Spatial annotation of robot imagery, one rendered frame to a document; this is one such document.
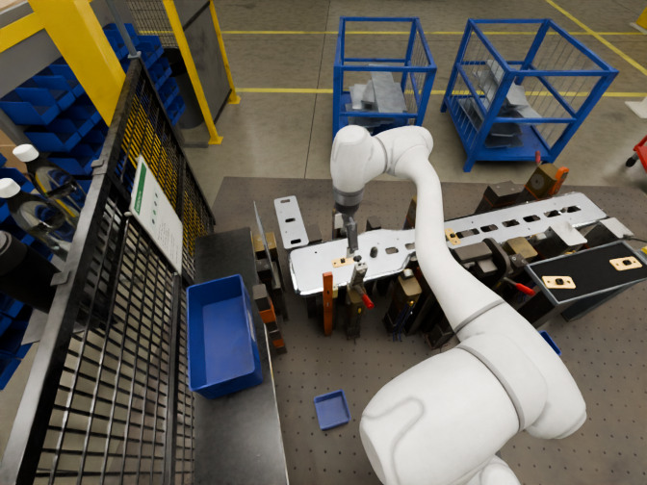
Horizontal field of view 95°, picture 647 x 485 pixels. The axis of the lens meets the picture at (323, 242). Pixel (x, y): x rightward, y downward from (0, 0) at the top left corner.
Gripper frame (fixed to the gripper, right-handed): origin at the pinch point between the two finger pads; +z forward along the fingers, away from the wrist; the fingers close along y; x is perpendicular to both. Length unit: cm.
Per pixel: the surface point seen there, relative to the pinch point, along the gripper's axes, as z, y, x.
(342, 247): 13.7, 6.5, -1.8
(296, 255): 13.9, 7.7, 16.7
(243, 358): 10.9, -27.7, 39.8
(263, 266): 6.1, 0.5, 29.2
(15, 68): -16, 141, 136
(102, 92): -39, 43, 64
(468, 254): -5.3, -19.5, -34.2
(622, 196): 42, 20, -180
